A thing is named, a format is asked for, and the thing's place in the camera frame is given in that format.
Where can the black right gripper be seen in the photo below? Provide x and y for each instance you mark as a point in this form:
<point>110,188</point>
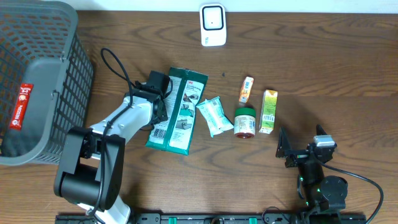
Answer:
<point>284,149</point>

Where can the green 3M package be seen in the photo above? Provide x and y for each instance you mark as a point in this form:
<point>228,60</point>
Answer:
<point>175,134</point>

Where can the green yellow juice carton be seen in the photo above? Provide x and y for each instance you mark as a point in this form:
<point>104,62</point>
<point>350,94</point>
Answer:
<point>269,101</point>

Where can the mint green wipes pack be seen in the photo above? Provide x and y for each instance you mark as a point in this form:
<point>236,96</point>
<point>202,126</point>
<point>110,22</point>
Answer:
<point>213,113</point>

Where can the white jar green lid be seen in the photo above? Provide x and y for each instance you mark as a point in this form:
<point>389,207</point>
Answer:
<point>245,123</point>

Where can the small orange box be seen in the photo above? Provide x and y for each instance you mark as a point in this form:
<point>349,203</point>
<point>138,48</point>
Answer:
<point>246,89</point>

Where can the red sachet packet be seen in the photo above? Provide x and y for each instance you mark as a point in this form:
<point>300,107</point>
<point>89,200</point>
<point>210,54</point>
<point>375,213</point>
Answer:
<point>21,106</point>

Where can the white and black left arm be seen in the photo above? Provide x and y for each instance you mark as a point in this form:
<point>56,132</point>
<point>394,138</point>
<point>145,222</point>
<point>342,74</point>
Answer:
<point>91,167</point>

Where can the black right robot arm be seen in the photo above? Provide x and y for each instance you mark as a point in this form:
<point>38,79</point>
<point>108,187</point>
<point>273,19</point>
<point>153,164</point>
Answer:
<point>325,195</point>

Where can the white barcode scanner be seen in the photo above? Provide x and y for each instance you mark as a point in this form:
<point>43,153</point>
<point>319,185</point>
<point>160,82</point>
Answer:
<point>213,25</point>

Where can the dark grey plastic mesh basket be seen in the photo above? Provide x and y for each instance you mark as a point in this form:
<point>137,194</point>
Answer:
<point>40,45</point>

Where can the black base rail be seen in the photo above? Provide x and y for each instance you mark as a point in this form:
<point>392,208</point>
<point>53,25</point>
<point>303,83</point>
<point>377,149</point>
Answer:
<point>272,218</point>

